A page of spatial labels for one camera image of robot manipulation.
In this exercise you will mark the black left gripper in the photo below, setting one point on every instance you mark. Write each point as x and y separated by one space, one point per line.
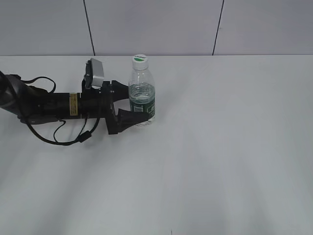
99 103

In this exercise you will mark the white green bottle cap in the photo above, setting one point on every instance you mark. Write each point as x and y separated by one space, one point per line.
140 62

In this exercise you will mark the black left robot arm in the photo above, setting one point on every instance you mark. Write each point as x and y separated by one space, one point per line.
35 105

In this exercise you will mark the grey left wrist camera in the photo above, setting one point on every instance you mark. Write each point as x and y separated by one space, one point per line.
94 74

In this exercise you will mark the clear water bottle green label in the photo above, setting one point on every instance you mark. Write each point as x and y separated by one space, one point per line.
142 94

